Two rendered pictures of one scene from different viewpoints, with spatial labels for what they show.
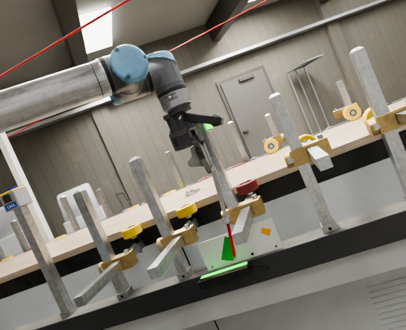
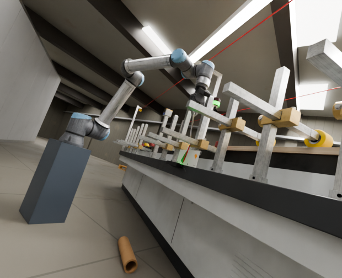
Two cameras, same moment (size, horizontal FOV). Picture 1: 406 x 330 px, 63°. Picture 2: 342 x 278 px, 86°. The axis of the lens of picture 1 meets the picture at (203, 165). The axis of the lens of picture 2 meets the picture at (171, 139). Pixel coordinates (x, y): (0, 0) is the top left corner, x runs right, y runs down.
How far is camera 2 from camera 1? 0.99 m
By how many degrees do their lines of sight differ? 55
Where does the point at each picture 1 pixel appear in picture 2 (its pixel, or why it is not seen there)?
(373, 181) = (282, 182)
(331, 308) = (214, 244)
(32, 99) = (150, 60)
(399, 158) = (261, 145)
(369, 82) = (274, 89)
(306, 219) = not seen: hidden behind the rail
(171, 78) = (202, 71)
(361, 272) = (211, 207)
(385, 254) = (225, 206)
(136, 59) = (178, 53)
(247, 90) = not seen: outside the picture
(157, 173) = not seen: hidden behind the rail
